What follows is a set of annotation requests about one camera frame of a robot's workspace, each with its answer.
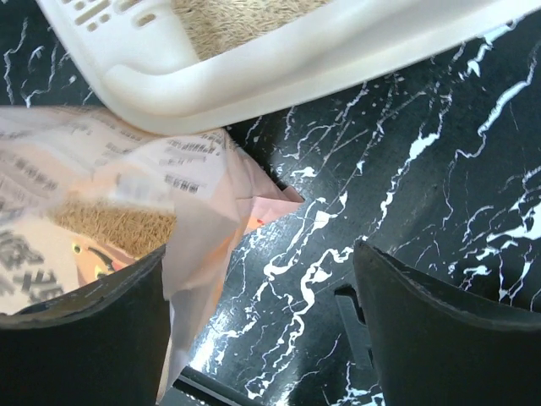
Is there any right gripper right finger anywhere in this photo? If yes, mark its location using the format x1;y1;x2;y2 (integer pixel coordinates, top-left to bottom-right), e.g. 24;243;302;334
353;241;540;405

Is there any pink cat litter bag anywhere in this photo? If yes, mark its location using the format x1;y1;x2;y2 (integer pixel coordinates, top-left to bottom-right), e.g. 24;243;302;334
1;107;303;404

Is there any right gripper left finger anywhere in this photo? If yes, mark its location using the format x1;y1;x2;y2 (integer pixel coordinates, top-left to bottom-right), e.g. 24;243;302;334
1;248;170;405

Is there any cream plastic litter box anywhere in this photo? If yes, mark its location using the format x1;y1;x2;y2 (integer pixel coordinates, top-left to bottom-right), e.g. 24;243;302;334
39;0;540;135

